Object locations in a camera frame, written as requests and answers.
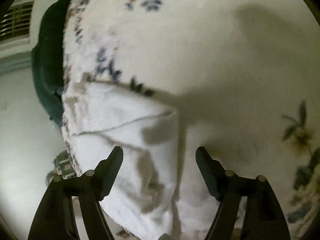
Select window blinds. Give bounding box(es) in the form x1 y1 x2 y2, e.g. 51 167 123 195
0 0 34 42

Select white small garment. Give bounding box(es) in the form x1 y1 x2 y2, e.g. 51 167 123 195
61 82 220 240

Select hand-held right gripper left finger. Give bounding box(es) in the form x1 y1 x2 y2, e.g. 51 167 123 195
27 146 124 240

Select small patterned object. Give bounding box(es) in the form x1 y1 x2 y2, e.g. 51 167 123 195
45 150 77 180

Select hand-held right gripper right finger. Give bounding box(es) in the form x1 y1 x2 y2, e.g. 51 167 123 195
195 146 292 240

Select white floral bed sheet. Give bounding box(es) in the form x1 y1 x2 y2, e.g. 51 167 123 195
61 0 320 240

